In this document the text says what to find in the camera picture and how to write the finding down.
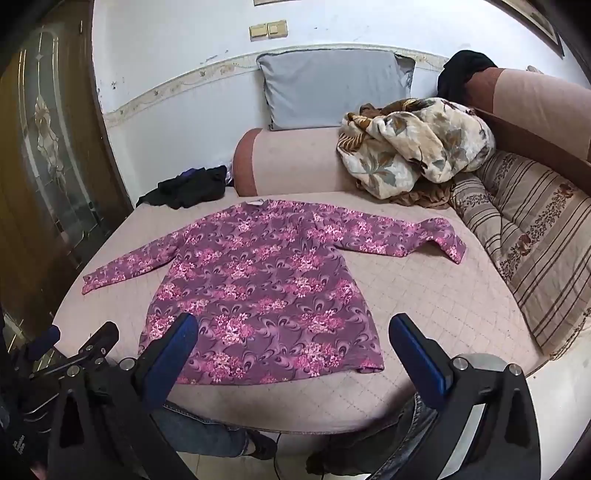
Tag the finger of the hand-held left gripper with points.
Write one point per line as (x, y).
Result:
(99, 339)
(46, 335)

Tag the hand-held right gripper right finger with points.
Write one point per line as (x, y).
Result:
(418, 360)

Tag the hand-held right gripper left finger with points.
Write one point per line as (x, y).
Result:
(173, 355)

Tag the purple floral long-sleeved shirt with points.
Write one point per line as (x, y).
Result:
(258, 286)

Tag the pile of black clothes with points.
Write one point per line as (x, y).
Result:
(189, 189)

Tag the person's blue jeans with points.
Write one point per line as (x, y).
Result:
(203, 427)

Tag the person's dark shoe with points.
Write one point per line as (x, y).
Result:
(323, 461)
(261, 445)

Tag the brown cloth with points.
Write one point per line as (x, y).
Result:
(425, 196)

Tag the striped floral cushion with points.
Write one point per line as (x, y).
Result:
(531, 230)

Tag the wooden door with glass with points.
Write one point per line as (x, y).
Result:
(51, 161)

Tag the cream floral blanket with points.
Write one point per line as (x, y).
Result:
(415, 143)

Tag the pink bolster with brown end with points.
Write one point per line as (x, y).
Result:
(295, 157)

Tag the brown board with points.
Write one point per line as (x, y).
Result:
(531, 138)

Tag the grey pillow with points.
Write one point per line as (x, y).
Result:
(332, 87)

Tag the large pink bolster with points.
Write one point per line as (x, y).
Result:
(540, 101)

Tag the black cloth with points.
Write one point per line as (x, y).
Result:
(464, 71)

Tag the beige wall switch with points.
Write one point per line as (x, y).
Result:
(258, 31)
(277, 28)

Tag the large framed wall picture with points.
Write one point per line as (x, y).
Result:
(535, 23)

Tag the small wall picture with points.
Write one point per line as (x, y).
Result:
(274, 2)

